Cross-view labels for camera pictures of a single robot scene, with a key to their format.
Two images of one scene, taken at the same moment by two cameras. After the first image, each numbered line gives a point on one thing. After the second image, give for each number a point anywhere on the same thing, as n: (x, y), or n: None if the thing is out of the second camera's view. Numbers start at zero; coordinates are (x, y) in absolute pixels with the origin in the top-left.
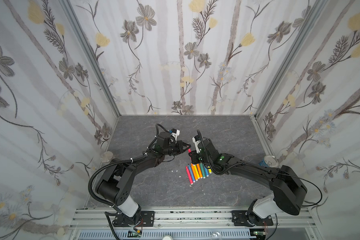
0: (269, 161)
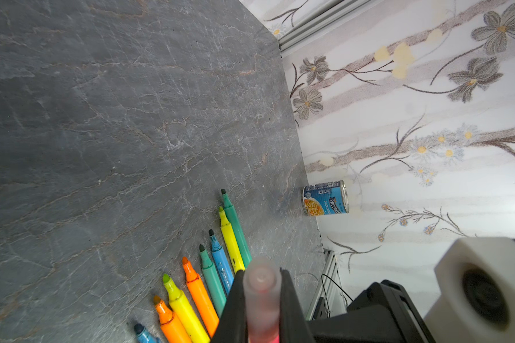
0: (325, 199)
